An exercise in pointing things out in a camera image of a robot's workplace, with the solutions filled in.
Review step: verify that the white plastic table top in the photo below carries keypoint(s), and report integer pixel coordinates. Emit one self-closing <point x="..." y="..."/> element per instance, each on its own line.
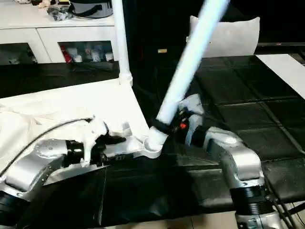
<point x="57" y="109"/>

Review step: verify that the white plastic table leg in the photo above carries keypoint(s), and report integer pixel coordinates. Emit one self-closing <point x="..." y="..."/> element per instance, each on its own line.
<point x="190" y="62"/>
<point x="121" y="43"/>

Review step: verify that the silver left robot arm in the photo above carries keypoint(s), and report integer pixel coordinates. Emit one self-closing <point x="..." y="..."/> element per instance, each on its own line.
<point x="38" y="164"/>

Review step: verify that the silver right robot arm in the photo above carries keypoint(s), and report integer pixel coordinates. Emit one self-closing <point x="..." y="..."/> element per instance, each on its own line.
<point x="233" y="162"/>

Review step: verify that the black work mat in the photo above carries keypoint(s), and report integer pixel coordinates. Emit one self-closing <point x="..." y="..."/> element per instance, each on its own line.
<point x="248" y="95"/>

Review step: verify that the small yellow label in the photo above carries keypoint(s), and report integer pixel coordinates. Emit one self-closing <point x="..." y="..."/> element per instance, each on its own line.
<point x="162" y="50"/>

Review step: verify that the black cabinet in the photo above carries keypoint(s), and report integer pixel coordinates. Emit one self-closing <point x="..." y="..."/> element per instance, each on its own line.
<point x="157" y="28"/>

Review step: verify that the grey cushion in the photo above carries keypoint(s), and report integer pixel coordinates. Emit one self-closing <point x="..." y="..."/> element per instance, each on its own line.
<point x="233" y="40"/>

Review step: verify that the white board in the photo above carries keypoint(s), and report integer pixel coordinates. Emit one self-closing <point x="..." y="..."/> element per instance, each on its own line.
<point x="286" y="67"/>

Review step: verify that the white cabinet with glass doors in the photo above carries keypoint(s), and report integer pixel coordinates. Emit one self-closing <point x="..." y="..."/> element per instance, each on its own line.
<point x="47" y="38"/>

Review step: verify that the dark gear on cabinet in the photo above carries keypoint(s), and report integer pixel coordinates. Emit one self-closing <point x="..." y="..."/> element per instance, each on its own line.
<point x="81" y="8"/>

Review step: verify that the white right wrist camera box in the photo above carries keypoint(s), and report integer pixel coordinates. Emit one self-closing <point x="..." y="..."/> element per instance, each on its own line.
<point x="193" y="107"/>

